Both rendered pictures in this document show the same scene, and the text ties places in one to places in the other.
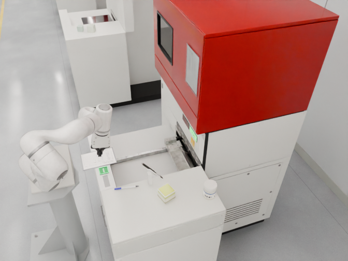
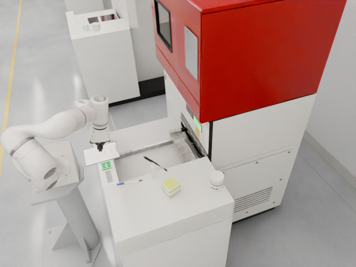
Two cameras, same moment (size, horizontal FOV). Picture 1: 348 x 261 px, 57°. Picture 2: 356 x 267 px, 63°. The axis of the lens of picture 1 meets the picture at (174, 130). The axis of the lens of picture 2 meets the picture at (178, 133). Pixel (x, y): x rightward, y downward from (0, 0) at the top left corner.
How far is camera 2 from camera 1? 0.27 m
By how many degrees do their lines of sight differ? 2
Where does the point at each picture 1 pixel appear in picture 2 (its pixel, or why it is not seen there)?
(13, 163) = not seen: hidden behind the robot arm
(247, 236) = (258, 225)
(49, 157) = (33, 154)
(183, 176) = (188, 168)
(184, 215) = (190, 208)
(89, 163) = (91, 158)
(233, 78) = (236, 60)
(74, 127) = (60, 119)
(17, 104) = (32, 106)
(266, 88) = (273, 70)
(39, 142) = (21, 138)
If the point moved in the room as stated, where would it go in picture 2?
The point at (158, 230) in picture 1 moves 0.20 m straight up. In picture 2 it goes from (163, 226) to (159, 202)
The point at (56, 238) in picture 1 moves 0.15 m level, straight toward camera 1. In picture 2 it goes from (68, 234) to (74, 249)
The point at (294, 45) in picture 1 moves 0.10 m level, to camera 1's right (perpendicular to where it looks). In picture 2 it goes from (302, 20) to (325, 19)
